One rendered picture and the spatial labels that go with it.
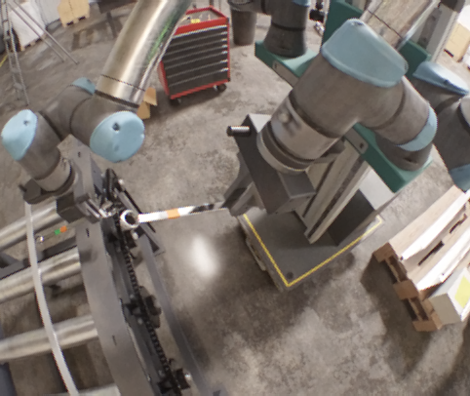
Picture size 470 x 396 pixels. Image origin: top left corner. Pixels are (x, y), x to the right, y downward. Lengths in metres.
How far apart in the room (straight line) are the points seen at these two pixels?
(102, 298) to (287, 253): 1.15
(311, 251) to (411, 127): 1.36
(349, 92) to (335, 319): 1.78
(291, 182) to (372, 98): 0.13
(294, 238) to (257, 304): 0.54
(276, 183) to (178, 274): 1.62
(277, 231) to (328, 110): 1.39
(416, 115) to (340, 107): 0.10
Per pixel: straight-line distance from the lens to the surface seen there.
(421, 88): 0.53
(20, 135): 0.44
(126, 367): 0.68
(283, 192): 0.29
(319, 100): 0.24
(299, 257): 1.57
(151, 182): 2.25
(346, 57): 0.23
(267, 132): 0.29
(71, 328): 1.07
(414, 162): 0.61
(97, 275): 0.73
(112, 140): 0.34
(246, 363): 1.80
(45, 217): 1.33
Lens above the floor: 1.78
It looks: 61 degrees down
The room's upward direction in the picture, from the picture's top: 1 degrees counter-clockwise
